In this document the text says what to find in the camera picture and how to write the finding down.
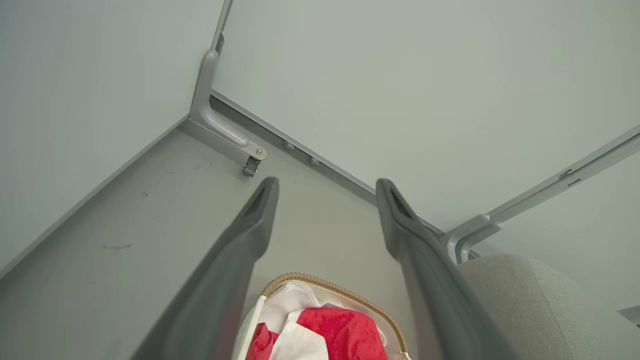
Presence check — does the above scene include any red garment with white trim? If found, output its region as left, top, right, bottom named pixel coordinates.
left=282, top=306, right=390, bottom=360

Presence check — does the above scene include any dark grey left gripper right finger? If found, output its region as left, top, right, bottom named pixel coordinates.
left=375, top=178, right=519, bottom=360

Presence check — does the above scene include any white wicker-rimmed laundry basket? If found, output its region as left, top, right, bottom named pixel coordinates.
left=234, top=272, right=412, bottom=360

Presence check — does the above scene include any grey side partition base rail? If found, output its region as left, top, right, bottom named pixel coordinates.
left=0, top=115, right=191, bottom=280

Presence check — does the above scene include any grey partition corner post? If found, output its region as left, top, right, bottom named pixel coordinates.
left=210, top=0, right=234, bottom=56

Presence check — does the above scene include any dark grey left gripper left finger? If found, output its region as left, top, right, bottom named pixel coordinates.
left=131, top=176, right=280, bottom=360

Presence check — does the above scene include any grey curved partition foot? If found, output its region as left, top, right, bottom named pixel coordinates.
left=442, top=215, right=492, bottom=265
left=456, top=222, right=503, bottom=264

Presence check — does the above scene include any grey fabric sofa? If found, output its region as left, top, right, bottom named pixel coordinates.
left=457, top=254, right=640, bottom=360

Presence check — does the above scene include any grey partition foot with caster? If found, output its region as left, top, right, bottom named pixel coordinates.
left=189, top=49, right=268, bottom=162

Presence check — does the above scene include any grey partition bottom rail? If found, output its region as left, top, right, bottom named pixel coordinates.
left=209, top=90, right=447, bottom=237

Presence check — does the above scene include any red garment with white print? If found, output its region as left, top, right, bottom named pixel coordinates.
left=245, top=322, right=280, bottom=360

